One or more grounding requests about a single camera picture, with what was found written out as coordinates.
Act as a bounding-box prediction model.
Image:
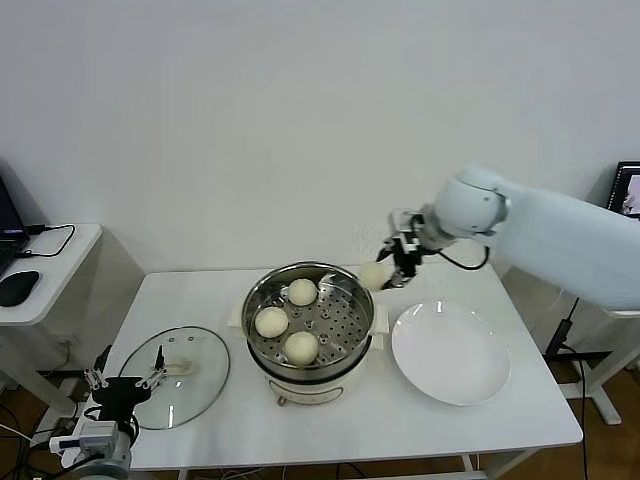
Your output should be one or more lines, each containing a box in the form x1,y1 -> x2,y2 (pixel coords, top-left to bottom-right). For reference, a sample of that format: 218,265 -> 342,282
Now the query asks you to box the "white steamed baozi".
255,307 -> 290,339
288,278 -> 318,307
359,263 -> 389,291
283,331 -> 320,365

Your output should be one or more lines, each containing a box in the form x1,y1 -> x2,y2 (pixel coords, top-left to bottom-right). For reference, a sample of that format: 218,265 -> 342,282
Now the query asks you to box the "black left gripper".
83,344 -> 169,426

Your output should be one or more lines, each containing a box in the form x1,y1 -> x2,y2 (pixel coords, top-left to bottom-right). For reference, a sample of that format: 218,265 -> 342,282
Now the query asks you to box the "perforated steel steamer basket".
228,259 -> 391,372

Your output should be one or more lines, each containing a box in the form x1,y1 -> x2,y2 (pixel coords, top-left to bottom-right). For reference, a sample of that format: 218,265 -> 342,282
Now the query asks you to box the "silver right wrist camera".
390,210 -> 426,250

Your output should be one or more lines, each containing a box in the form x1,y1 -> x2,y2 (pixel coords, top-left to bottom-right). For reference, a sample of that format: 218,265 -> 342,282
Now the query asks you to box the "black looped laptop cable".
17,223 -> 77,259

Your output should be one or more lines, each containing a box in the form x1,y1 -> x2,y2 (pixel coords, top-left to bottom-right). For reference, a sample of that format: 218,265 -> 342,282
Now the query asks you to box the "black cable with adapter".
545,297 -> 589,480

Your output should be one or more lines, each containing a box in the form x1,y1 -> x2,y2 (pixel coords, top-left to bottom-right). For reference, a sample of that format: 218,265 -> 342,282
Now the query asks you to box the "white side desk with label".
544,294 -> 640,426

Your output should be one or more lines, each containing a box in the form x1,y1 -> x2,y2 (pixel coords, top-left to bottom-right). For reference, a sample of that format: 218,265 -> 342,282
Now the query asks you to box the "glass lid with cream handle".
116,325 -> 232,431

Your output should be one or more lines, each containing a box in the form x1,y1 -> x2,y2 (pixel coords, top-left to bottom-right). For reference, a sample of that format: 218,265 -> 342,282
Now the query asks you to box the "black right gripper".
375,239 -> 431,292

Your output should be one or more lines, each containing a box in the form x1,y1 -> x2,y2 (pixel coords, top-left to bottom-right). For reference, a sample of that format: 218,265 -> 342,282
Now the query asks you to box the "white round plate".
390,299 -> 512,407

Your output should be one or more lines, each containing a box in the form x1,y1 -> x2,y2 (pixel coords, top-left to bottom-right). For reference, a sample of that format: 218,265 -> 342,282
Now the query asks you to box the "black computer mouse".
0,269 -> 41,307

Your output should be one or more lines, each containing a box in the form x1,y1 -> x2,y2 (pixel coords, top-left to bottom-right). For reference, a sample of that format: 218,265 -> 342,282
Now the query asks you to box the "white side desk with mouse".
0,223 -> 105,431

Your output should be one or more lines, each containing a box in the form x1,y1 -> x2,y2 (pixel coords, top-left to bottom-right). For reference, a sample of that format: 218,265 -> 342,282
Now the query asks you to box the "grey laptop showing camera windows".
606,160 -> 640,219

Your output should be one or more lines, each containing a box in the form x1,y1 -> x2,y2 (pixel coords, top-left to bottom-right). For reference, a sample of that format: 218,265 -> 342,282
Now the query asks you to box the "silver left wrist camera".
48,422 -> 121,459

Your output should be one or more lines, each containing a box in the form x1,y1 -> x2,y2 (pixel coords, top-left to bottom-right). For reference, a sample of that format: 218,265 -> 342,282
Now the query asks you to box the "black laptop with dark screen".
0,172 -> 31,279

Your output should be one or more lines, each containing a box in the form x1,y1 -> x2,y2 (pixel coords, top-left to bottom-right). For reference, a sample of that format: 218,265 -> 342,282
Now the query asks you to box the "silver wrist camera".
48,422 -> 121,459
390,210 -> 426,250

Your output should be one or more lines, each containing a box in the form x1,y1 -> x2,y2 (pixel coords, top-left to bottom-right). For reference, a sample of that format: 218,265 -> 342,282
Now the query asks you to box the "white floor cable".
0,422 -> 54,454

